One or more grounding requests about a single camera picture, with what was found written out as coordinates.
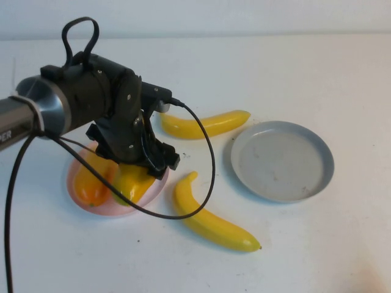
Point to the white zip tie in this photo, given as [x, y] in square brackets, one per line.
[35, 113]

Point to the orange mango with green tip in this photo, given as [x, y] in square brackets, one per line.
[134, 186]

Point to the pink round plate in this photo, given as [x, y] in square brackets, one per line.
[100, 209]

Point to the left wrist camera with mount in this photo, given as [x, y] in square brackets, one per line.
[155, 91]

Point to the blue-grey round plate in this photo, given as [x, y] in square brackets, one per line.
[281, 161]

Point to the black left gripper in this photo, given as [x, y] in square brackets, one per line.
[162, 155]

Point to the orange plastic mango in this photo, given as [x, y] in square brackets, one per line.
[88, 183]

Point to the yellow plastic banana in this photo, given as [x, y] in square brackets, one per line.
[214, 222]
[183, 126]

